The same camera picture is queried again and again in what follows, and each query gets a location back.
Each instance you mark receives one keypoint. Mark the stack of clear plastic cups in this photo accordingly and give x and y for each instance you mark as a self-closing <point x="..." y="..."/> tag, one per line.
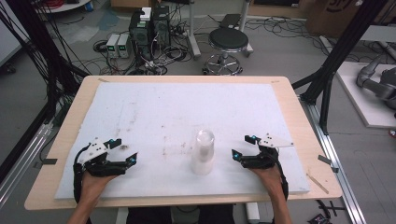
<point x="204" y="152"/>

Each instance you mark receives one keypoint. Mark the aluminium floor rail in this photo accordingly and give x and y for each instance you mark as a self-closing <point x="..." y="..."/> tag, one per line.
<point x="336" y="168"/>
<point x="21" y="161"/>

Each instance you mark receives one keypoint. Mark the small white box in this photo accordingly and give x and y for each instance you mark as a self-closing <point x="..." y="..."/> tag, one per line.
<point x="145" y="14"/>

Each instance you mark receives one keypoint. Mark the black computer tower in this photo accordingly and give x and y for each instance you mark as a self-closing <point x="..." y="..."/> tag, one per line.
<point x="140" y="34"/>
<point x="162" y="28"/>

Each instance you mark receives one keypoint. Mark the person's left hand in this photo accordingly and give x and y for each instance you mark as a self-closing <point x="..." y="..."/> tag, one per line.
<point x="95" y="186"/>

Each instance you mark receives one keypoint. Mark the person's dark trousers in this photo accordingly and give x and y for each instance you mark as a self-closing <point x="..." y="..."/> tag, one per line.
<point x="149" y="216"/>

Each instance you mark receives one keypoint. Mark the brown cardboard box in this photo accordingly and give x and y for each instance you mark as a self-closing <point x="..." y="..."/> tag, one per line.
<point x="342" y="15"/>

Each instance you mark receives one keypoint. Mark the grey power supply unit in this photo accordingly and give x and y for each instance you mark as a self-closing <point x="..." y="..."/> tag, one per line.
<point x="112" y="45"/>
<point x="124" y="45"/>

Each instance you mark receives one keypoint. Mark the blue tape roll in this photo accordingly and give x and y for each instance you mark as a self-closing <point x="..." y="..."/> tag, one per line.
<point x="89" y="6"/>

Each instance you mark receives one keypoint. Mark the thin wooden stick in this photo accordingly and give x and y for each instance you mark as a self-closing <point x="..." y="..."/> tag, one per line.
<point x="317" y="183"/>

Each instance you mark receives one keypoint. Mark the grey tape strip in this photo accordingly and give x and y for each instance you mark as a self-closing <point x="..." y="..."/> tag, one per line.
<point x="324" y="159"/>

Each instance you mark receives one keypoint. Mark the white round table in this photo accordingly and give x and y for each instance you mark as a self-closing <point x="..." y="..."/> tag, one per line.
<point x="65" y="6"/>

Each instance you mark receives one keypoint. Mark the person's right hand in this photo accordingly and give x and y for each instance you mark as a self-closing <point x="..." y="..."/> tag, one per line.
<point x="271" y="180"/>

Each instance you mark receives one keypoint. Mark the light wooden table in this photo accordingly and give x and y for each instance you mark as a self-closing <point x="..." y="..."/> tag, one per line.
<point x="308" y="130"/>

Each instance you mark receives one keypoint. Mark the electronic equipment boxes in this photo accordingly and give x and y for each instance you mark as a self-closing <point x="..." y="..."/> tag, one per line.
<point x="162" y="60"/>

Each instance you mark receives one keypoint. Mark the black tape strip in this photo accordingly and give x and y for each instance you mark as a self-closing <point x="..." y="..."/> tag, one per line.
<point x="49" y="161"/>

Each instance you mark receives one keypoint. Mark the white foam mat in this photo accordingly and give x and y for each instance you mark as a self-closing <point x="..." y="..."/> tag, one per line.
<point x="186" y="105"/>

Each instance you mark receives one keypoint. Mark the white metal stand leg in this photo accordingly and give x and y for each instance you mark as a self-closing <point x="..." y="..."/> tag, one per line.
<point x="193" y="34"/>
<point x="245" y="18"/>

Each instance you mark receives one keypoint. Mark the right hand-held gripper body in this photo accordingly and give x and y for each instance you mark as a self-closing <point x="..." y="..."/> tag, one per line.
<point x="264" y="160"/>

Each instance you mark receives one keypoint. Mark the black round stool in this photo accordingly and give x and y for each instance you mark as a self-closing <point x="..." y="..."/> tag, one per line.
<point x="228" y="39"/>

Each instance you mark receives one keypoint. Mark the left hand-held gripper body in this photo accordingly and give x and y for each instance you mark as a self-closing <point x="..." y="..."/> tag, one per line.
<point x="95" y="151"/>

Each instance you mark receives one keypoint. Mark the white floor board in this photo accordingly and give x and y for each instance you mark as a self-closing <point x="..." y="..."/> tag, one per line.
<point x="364" y="105"/>

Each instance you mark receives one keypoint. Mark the black metal frame post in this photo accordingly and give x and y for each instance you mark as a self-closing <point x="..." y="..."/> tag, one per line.
<point x="339" y="53"/>
<point x="40" y="46"/>

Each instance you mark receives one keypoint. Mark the white table leg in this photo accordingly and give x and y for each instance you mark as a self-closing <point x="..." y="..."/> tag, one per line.
<point x="252" y="213"/>
<point x="121" y="216"/>

